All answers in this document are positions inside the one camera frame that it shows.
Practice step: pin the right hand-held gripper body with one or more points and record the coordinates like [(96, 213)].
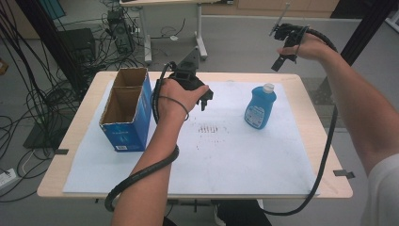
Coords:
[(290, 34)]

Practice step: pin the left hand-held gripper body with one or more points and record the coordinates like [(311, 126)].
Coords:
[(187, 73)]

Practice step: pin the blue detergent bottle white cap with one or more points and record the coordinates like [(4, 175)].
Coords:
[(258, 109)]

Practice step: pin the blue cardboard box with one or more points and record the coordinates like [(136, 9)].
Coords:
[(138, 125)]

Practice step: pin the person's right hand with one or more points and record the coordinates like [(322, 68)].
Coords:
[(312, 47)]

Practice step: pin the person's left hand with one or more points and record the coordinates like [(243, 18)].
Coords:
[(171, 100)]

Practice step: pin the white desk with legs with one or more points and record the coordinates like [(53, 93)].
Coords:
[(200, 31)]

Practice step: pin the white table mat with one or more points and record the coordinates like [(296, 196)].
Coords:
[(219, 163)]

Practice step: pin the black computer tower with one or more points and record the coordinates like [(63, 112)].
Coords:
[(120, 31)]

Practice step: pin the person's white shoe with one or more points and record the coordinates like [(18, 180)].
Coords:
[(218, 217)]

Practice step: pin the black equipment box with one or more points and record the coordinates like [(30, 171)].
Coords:
[(76, 44)]

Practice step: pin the person's black pants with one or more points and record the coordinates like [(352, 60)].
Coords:
[(244, 213)]

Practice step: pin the black tape piece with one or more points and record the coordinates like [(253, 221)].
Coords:
[(61, 151), (343, 173)]

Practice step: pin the teal panel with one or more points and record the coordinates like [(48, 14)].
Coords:
[(51, 8)]

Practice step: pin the person's white shirt sleeve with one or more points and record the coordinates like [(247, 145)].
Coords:
[(386, 194)]

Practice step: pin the white power strip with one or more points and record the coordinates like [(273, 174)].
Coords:
[(7, 179)]

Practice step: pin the black metal stand post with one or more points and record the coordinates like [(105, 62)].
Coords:
[(47, 34), (370, 28)]

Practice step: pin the black floor base plate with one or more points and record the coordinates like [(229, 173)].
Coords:
[(40, 138)]

